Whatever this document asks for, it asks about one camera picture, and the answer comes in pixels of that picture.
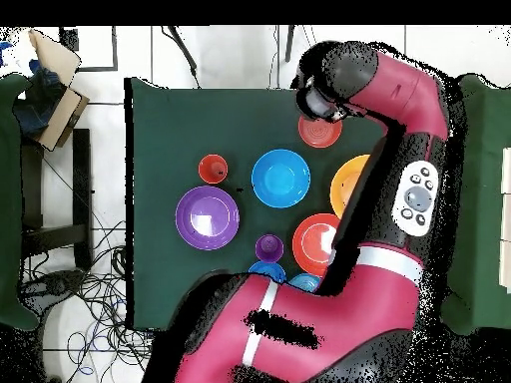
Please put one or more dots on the purple cup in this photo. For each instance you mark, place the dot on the purple cup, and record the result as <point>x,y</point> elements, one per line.
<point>269,247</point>

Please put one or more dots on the wide purple bowl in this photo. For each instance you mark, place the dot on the wide purple bowl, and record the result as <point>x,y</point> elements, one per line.
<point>206,217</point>

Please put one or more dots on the small orange bowl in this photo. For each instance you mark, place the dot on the small orange bowl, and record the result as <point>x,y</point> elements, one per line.
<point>321,133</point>

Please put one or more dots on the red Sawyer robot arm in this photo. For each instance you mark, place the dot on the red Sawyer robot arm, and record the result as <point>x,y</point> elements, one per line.
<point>339,311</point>

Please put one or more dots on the large blue bowl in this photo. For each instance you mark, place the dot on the large blue bowl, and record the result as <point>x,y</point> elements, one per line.
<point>280,178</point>

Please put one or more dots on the small dark blue bowl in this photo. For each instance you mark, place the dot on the small dark blue bowl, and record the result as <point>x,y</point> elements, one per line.
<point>269,269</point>

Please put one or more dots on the orange cup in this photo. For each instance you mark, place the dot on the orange cup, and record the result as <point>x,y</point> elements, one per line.
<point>212,168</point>

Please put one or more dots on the wide orange bowl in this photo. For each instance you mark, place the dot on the wide orange bowl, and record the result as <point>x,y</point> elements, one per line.
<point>313,243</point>

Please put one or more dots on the teal bowl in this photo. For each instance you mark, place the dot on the teal bowl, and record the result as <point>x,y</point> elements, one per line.
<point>305,281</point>

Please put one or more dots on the yellow bowl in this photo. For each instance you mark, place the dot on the yellow bowl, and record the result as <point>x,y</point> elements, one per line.
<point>345,187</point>

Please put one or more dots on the dark green tablecloth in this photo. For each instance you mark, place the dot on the dark green tablecloth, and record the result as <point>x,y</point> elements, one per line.
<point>199,119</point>

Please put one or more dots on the short black leg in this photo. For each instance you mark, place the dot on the short black leg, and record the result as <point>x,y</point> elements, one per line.
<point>289,44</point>

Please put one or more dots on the black tripod leg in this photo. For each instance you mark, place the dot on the black tripod leg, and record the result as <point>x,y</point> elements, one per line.
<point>181,46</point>

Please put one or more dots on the cardboard box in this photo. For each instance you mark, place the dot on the cardboard box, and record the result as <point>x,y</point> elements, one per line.
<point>60,119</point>

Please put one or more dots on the black chair base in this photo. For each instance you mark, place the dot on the black chair base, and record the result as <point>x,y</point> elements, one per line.
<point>52,285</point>

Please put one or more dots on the green covered table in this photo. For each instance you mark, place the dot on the green covered table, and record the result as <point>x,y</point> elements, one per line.
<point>483,199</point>
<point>8,199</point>

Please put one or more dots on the blue cloth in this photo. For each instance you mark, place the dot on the blue cloth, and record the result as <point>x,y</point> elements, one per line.
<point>38,103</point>

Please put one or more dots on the white boxes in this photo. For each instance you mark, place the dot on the white boxes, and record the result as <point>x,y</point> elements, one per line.
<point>506,219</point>

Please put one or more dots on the black stool frame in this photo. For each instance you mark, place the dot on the black stool frame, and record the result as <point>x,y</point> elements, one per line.
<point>82,179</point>

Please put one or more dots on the thin black frame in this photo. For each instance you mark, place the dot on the thin black frame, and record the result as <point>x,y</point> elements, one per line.
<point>114,52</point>

